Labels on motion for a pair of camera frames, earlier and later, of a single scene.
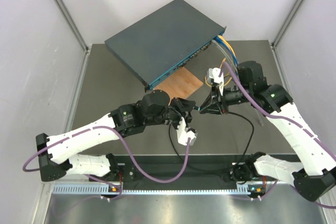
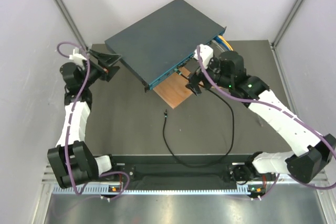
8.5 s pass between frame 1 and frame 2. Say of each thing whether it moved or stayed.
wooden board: stayed
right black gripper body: moved
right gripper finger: moved
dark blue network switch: stayed
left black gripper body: moved
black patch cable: moved
